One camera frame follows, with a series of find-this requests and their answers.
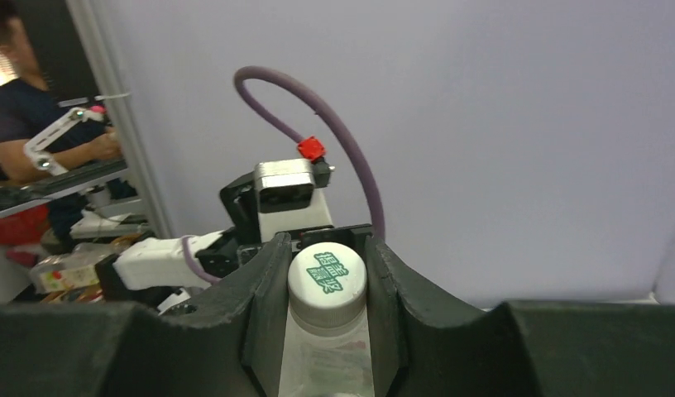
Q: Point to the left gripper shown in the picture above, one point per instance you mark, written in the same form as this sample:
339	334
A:
241	242

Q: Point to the white green text cap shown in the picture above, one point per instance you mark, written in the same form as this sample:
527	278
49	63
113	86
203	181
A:
327	283

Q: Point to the person in dark shirt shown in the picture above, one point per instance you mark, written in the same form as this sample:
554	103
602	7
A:
26	108

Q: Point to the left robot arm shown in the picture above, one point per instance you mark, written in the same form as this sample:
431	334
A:
151	269

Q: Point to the cluttered background desk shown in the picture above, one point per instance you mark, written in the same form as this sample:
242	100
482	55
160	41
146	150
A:
92	202

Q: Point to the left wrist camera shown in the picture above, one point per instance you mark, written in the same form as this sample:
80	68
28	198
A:
289	193

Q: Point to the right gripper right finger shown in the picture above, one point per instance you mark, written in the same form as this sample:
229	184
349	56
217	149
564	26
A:
426	342

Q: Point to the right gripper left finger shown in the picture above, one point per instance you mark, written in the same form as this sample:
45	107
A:
226	341

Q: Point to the green orange label bottle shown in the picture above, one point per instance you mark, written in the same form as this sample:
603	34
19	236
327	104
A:
327	362

